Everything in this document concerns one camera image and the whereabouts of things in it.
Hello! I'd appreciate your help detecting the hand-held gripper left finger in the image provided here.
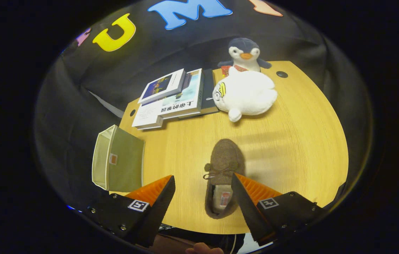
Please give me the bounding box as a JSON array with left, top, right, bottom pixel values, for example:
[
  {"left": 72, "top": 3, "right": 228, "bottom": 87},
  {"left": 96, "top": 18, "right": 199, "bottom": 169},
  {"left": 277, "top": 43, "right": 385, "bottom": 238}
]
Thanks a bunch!
[{"left": 81, "top": 175, "right": 176, "bottom": 248}]

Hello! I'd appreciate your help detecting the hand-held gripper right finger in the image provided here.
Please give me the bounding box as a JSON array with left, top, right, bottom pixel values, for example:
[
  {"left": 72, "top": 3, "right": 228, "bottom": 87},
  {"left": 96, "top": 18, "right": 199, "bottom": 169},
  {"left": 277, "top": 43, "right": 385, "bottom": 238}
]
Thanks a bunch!
[{"left": 231, "top": 173, "right": 328, "bottom": 247}]

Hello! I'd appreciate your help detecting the green fabric storage box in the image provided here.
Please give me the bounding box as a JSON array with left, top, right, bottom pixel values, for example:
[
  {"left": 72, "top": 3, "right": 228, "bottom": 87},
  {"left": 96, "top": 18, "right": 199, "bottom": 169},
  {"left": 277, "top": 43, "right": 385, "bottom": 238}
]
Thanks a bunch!
[{"left": 92, "top": 125, "right": 146, "bottom": 193}]

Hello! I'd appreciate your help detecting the brown fuzzy shoe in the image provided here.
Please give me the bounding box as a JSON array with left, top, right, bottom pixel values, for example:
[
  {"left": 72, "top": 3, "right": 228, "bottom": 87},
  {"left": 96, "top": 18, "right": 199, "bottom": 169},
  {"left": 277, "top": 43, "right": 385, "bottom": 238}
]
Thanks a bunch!
[{"left": 204, "top": 139, "right": 246, "bottom": 219}]

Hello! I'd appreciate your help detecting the white seal plush toy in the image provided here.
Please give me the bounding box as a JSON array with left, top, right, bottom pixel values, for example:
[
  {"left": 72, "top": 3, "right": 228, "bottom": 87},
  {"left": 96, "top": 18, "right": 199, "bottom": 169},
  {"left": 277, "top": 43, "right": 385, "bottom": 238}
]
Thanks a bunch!
[{"left": 212, "top": 67, "right": 278, "bottom": 123}]

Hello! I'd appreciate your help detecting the book with light-blue cover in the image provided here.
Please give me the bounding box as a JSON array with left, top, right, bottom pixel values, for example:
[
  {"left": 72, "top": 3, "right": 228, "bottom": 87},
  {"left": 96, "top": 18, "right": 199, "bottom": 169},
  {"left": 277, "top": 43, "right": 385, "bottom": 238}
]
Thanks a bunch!
[{"left": 159, "top": 69, "right": 204, "bottom": 119}]

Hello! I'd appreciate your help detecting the black book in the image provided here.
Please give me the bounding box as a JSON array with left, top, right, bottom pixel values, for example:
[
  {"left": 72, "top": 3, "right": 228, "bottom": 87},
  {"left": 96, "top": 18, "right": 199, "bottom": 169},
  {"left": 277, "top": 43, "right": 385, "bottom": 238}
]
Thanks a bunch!
[{"left": 199, "top": 69, "right": 219, "bottom": 115}]

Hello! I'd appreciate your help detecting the book with night photo cover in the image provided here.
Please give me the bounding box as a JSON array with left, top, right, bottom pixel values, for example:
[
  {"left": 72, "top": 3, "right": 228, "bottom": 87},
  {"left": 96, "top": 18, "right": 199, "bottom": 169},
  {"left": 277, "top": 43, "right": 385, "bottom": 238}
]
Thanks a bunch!
[{"left": 138, "top": 69, "right": 186, "bottom": 105}]

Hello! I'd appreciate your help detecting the red printed card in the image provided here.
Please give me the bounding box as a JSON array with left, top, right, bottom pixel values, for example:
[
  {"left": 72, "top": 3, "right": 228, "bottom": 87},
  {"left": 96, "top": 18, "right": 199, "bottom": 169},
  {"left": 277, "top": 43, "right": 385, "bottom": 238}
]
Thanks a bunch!
[{"left": 221, "top": 65, "right": 247, "bottom": 77}]

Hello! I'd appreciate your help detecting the penguin plush toy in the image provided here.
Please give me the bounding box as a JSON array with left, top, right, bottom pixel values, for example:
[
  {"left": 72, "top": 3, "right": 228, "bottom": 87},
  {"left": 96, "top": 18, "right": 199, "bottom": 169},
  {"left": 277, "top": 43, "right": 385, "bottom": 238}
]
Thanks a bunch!
[{"left": 218, "top": 38, "right": 272, "bottom": 73}]

